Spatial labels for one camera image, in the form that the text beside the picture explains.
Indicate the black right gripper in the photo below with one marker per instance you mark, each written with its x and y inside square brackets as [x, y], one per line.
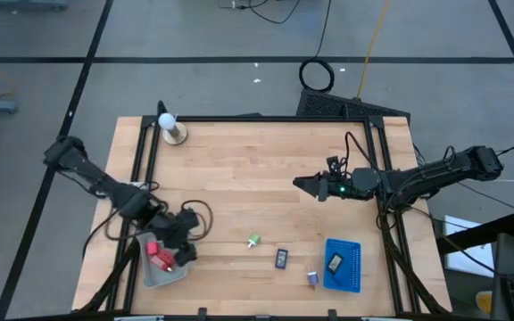
[355, 183]

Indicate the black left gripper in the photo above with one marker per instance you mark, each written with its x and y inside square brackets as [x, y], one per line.
[168, 229]

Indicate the red charger block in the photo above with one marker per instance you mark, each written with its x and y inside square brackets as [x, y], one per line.
[164, 260]

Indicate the green and white charger plug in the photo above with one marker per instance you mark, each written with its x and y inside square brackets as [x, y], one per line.
[254, 241]

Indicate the navy memory card case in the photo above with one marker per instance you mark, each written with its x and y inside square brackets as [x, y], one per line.
[281, 258]

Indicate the black memory card case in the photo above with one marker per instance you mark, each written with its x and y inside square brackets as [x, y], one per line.
[335, 263]

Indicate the purple charger plug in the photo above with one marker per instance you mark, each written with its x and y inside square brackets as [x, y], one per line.
[312, 277]

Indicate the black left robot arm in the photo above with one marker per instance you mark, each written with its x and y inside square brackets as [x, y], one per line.
[96, 183]

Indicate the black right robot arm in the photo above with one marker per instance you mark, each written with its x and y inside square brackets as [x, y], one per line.
[440, 178]

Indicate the grey plastic tray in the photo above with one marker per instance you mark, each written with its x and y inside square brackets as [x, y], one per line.
[159, 278]

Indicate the black perforated panel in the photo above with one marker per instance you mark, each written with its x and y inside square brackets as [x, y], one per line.
[328, 104]

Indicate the blue perforated plastic tray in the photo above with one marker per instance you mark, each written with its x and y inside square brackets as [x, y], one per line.
[350, 276]

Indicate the white bulb lamp brass base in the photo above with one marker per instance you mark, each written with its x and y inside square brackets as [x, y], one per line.
[167, 121]

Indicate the yellow cup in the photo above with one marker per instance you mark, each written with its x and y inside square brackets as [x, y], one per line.
[484, 302]

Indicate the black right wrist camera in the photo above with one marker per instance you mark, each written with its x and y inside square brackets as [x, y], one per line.
[335, 164]

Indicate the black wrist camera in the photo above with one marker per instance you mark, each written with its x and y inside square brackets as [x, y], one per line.
[190, 218]
[335, 164]

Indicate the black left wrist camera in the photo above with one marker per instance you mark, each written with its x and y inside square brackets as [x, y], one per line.
[190, 218]

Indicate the black aluminium table frame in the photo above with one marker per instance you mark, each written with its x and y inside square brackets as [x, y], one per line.
[261, 119]

